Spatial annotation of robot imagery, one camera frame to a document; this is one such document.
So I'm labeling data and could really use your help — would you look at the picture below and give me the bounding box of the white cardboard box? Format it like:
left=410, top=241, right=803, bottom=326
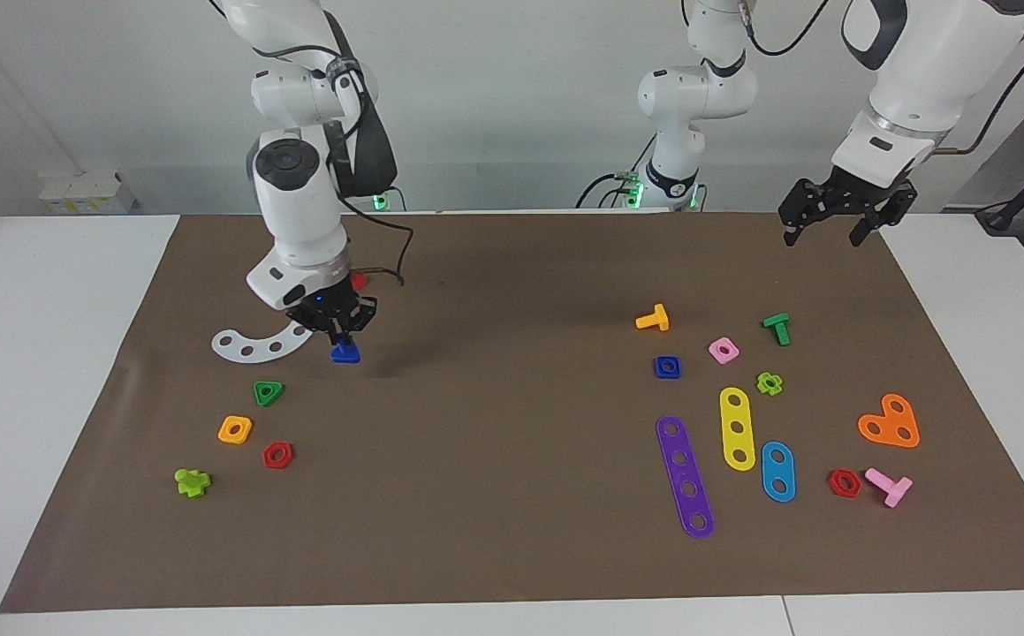
left=39, top=172, right=137, bottom=215

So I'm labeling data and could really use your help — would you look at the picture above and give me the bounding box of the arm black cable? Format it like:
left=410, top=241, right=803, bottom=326
left=251, top=9, right=413, bottom=288
left=739, top=0, right=1024, bottom=156

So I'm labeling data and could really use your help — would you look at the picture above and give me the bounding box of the black base cable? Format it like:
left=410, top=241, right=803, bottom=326
left=575, top=172, right=654, bottom=210

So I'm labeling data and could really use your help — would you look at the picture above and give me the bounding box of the yellow three-hole strip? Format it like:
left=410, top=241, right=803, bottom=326
left=719, top=387, right=757, bottom=473

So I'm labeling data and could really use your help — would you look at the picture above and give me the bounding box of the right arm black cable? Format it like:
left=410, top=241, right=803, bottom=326
left=251, top=9, right=413, bottom=288

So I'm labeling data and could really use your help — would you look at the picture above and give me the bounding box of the white curved perforated plate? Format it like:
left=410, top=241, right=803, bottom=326
left=211, top=320, right=314, bottom=364

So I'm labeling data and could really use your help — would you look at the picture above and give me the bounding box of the blue two-hole strip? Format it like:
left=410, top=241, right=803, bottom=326
left=760, top=441, right=797, bottom=504

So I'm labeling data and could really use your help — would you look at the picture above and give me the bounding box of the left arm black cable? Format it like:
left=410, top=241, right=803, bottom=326
left=739, top=0, right=1024, bottom=156

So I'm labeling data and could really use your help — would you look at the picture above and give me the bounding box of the pink plastic bolt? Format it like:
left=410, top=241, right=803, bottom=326
left=864, top=467, right=914, bottom=509

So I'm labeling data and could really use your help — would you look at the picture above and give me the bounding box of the brown table mat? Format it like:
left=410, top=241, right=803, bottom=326
left=0, top=212, right=1024, bottom=613

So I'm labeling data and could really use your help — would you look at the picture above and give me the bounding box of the orange heart-shaped plate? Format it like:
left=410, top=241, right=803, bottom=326
left=857, top=393, right=921, bottom=449

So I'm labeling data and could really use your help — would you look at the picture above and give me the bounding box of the purple four-hole strip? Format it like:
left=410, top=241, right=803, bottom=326
left=656, top=415, right=717, bottom=540

